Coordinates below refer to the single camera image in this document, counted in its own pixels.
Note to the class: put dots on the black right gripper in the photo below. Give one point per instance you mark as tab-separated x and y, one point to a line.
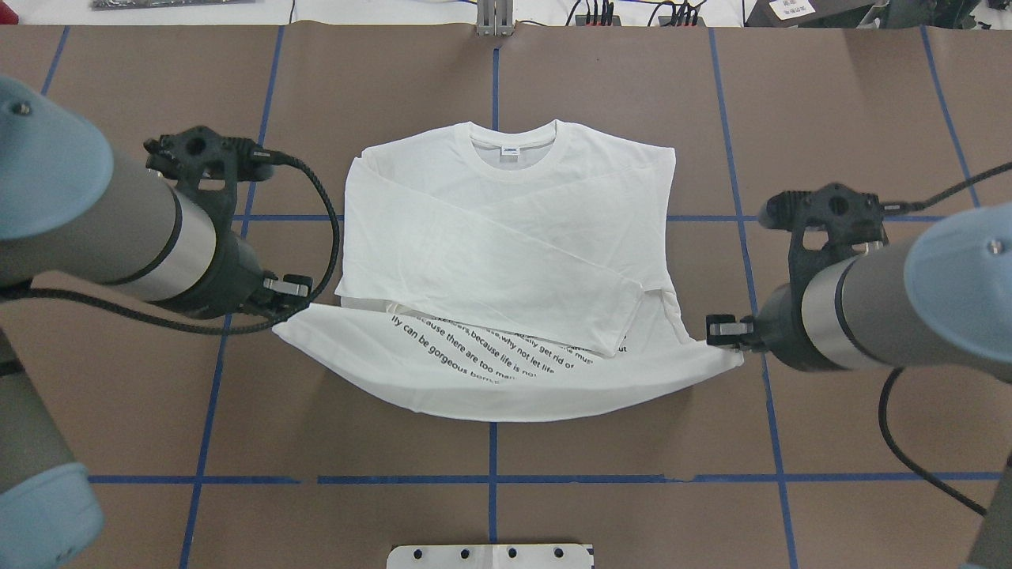
783	322

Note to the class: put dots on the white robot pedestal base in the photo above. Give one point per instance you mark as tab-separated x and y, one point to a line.
566	555

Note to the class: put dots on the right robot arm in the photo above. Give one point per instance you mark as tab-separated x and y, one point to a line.
855	301

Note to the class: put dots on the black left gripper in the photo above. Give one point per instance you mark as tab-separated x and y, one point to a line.
230	273

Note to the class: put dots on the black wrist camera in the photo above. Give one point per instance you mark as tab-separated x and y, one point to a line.
826	226
206	166

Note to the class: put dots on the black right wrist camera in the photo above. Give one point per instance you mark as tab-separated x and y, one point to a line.
826	226

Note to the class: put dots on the white long-sleeve printed shirt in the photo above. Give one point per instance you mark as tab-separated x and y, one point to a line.
513	278

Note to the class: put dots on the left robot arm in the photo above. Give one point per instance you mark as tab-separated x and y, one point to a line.
152	242

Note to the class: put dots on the grey aluminium frame post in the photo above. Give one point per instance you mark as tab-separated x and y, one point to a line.
495	18

